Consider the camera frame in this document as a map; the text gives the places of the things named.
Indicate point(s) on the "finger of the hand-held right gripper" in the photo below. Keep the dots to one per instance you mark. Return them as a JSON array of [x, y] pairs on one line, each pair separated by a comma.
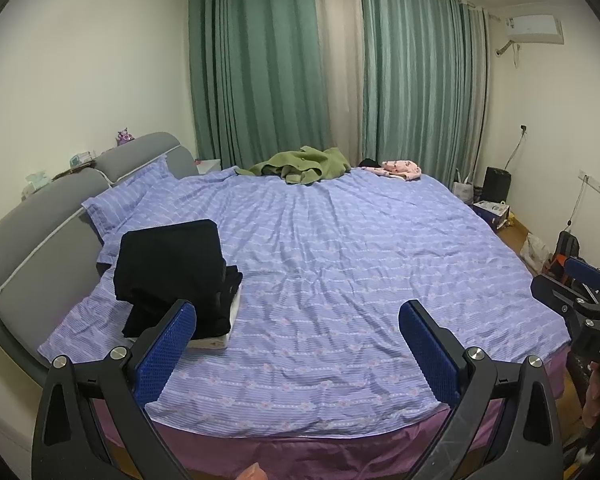
[[555, 290], [595, 277]]

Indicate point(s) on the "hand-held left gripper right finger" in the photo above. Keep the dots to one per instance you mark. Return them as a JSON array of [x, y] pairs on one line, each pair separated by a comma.
[[427, 350]]

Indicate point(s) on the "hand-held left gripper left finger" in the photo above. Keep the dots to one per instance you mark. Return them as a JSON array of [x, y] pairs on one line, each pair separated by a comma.
[[167, 350]]

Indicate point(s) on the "black pants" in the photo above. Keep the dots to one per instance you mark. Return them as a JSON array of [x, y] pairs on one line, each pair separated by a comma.
[[165, 260]]

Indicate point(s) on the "person's right hand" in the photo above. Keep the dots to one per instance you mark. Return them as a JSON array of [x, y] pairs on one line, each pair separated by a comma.
[[594, 395]]

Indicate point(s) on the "black and orange bag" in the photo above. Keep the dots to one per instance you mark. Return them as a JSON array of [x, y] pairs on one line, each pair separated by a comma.
[[565, 250]]

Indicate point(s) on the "white plastic bag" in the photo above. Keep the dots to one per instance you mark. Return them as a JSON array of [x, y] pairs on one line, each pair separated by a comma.
[[536, 252]]

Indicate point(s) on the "folded white garment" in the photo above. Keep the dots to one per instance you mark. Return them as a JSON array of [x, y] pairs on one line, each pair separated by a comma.
[[215, 341]]

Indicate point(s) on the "folded black clothes stack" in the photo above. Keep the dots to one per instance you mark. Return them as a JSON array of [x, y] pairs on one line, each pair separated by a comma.
[[225, 295]]

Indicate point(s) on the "purple floral bedsheet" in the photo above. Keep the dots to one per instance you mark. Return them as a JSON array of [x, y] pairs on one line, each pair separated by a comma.
[[355, 285]]

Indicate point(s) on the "blue and white cardboard box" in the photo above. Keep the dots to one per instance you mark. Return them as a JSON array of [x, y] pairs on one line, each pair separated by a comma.
[[491, 212]]

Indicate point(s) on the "white shopping bag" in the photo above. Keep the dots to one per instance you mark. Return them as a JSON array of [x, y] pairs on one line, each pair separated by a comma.
[[463, 189]]

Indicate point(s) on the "purple striped pillow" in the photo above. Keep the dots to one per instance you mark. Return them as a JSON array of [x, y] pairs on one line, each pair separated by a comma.
[[125, 200]]

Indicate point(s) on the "grey padded headboard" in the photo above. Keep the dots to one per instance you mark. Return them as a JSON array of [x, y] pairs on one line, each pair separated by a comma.
[[40, 220]]

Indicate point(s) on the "pink patterned garment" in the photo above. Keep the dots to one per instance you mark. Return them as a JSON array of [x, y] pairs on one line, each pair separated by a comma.
[[400, 169]]

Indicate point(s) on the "white nightstand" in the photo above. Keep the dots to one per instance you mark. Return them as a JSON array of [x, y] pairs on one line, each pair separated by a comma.
[[208, 166]]

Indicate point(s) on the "small box on headboard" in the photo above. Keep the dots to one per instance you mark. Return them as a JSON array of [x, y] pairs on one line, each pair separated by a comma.
[[82, 158]]

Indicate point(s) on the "green tissue box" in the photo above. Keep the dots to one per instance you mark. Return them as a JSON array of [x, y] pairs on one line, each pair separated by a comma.
[[36, 181]]

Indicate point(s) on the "purple plush toy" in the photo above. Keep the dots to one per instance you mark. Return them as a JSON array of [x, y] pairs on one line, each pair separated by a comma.
[[125, 136]]

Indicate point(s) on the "olive green garment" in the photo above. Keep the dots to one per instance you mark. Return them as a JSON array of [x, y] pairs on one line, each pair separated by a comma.
[[310, 165]]

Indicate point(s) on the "green and beige curtain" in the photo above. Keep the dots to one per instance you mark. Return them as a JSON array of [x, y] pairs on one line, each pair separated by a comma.
[[415, 85], [250, 70]]

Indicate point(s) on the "white air conditioner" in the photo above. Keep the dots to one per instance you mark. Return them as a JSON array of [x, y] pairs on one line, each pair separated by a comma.
[[534, 29]]

